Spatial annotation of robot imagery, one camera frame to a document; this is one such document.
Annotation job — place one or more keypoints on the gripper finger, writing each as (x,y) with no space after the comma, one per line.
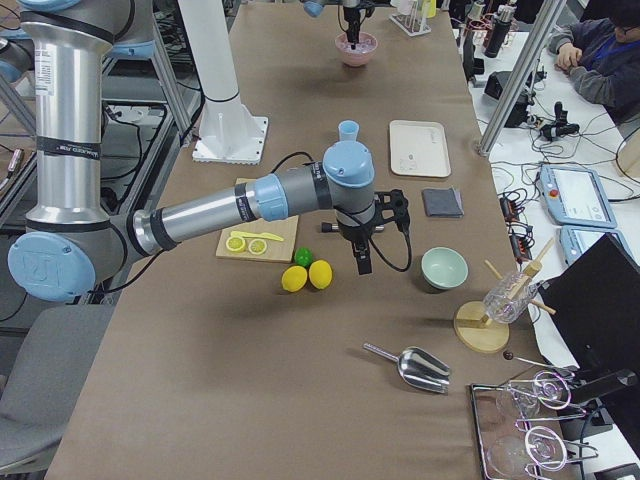
(353,32)
(361,253)

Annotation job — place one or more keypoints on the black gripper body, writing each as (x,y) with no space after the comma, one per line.
(356,233)
(350,15)

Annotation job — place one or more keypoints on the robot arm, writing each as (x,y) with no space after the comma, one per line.
(71,244)
(314,8)

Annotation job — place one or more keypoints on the pink bowl of ice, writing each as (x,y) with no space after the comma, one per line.
(359,54)

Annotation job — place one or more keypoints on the light blue plastic cup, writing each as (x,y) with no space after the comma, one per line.
(348,130)

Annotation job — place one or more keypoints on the steel ice scoop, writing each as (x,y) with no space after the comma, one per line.
(418,368)

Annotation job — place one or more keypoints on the wooden cup tree stand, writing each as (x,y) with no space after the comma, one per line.
(474,327)

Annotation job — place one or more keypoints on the steel muddler black tip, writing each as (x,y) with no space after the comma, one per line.
(327,227)

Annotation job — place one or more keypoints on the yellow lemon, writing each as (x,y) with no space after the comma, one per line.
(294,278)
(320,274)

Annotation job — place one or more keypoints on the green lime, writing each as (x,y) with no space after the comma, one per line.
(303,257)

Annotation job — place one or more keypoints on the wooden cutting board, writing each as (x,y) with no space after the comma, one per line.
(281,252)

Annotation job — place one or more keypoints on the grey folded cloth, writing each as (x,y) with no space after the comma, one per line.
(442,203)

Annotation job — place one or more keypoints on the mint green bowl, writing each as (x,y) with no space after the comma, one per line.
(443,269)

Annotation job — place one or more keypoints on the yellow plastic knife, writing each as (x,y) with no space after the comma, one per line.
(253,235)

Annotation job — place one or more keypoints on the cream rabbit tray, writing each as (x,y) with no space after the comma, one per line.
(418,148)

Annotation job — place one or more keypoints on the lemon slice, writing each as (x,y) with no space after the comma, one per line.
(236,244)
(257,246)

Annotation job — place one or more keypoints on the clear glass on stand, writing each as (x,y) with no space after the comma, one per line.
(509,298)

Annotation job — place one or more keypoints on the teach pendant tablet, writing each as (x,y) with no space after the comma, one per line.
(575,196)
(576,240)

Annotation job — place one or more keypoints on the black monitor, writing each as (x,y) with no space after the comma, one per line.
(597,308)

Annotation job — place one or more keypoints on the seated person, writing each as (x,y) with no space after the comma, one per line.
(601,59)

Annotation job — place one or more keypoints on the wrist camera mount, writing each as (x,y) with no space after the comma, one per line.
(392,207)

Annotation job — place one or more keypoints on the white wire cup rack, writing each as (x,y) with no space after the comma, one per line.
(411,16)

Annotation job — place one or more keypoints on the aluminium frame post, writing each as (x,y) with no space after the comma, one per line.
(544,23)

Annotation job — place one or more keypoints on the wire glass rack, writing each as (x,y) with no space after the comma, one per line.
(517,426)

